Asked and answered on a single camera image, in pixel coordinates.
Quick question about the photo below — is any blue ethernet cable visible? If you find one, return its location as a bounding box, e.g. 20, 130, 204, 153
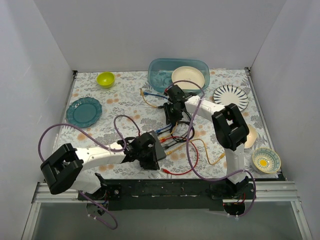
143, 91, 176, 135

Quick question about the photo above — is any aluminium frame rail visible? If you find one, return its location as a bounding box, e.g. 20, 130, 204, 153
32, 181, 301, 203

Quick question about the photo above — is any lime green bowl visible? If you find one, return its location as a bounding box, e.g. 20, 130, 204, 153
96, 72, 116, 89

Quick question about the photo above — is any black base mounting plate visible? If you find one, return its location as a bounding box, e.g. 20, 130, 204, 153
78, 178, 254, 211

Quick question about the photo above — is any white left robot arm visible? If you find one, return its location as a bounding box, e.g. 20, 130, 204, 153
40, 131, 167, 200

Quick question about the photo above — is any black network switch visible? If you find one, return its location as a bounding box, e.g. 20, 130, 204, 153
148, 130, 167, 161

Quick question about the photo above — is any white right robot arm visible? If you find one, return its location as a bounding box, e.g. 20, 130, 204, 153
164, 85, 249, 199

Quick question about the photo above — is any red ethernet cable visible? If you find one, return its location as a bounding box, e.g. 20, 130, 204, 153
159, 136, 200, 176

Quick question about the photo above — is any teal patterned yellow-centre bowl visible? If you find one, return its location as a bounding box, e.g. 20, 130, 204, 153
252, 147, 282, 174

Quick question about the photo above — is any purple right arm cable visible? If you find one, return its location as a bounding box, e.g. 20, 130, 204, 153
166, 80, 257, 218

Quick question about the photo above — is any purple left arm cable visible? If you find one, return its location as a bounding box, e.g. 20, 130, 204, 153
39, 114, 141, 230

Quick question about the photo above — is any blue transparent plastic container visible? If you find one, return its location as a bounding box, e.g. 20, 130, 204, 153
147, 58, 210, 93

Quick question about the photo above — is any teal scalloped plate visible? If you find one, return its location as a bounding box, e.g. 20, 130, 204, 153
65, 97, 103, 128

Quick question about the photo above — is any cream square dish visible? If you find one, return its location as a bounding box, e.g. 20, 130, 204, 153
244, 124, 258, 149

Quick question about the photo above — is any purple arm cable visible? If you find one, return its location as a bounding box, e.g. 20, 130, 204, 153
166, 80, 257, 218
39, 114, 141, 230

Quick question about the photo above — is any blue striped white plate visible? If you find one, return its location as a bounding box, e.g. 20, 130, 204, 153
213, 85, 249, 111

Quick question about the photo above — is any black ethernet cable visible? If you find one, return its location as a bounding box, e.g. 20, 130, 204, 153
159, 106, 196, 145

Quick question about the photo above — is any floral table mat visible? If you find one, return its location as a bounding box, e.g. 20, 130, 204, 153
54, 69, 278, 179

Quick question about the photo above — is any cream round plate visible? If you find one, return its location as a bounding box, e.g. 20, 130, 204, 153
171, 66, 205, 91

